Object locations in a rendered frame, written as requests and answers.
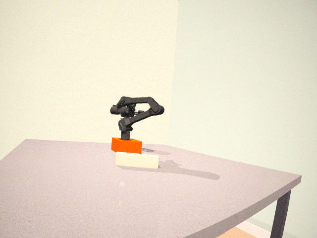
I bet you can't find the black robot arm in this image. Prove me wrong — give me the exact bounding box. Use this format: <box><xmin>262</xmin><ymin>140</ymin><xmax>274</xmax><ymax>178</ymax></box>
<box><xmin>110</xmin><ymin>96</ymin><xmax>164</xmax><ymax>141</ymax></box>

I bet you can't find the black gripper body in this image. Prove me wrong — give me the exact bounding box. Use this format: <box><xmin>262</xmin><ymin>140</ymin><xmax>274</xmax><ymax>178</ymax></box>
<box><xmin>120</xmin><ymin>108</ymin><xmax>144</xmax><ymax>118</ymax></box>

